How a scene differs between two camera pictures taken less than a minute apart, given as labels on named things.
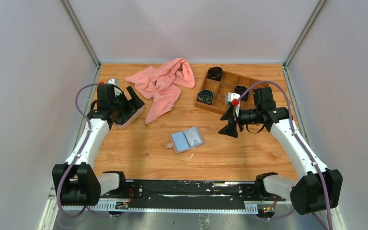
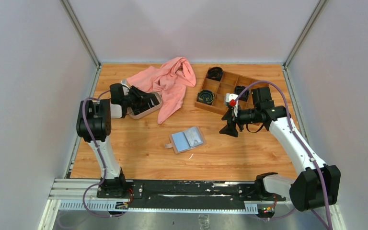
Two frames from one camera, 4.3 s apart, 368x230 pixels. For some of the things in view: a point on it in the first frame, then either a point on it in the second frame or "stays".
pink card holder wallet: x=186 y=140 stays
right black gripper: x=230 y=129 stays
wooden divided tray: x=217 y=83 stays
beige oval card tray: x=131 y=120 to x=131 y=115
